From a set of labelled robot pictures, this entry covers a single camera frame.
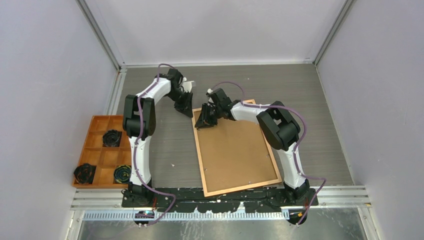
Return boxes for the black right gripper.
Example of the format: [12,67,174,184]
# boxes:
[195,103,222,130]

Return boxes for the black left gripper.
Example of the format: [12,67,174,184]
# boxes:
[167,89,194,119]

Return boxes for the orange wooden picture frame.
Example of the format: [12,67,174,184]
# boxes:
[191,98,283,198]

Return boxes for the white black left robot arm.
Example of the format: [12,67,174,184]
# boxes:
[122,65,195,207]

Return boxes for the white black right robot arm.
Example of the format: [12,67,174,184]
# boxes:
[194,88,316,205]

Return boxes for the black tape roll upper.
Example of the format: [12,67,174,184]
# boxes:
[102,129,122,148]

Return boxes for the black tape roll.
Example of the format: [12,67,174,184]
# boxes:
[102,129,122,148]
[73,163,97,185]

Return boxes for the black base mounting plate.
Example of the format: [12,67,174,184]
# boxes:
[121,187,318,214]

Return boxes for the dark striped tape roll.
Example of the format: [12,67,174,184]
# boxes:
[113,164,132,184]

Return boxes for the orange compartment tray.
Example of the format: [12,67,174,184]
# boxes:
[71,115,132,189]

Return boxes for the black tape roll lower left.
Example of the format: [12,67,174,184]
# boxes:
[73,163,97,185]

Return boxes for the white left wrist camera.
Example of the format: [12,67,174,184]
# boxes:
[179,77,196,93]

